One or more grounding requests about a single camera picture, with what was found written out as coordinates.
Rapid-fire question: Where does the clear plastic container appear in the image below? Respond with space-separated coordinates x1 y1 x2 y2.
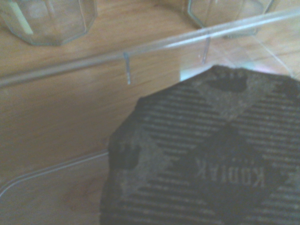
0 7 300 225

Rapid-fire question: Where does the octagonal clear glass jar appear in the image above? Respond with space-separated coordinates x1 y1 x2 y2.
0 0 98 47
181 0 275 39

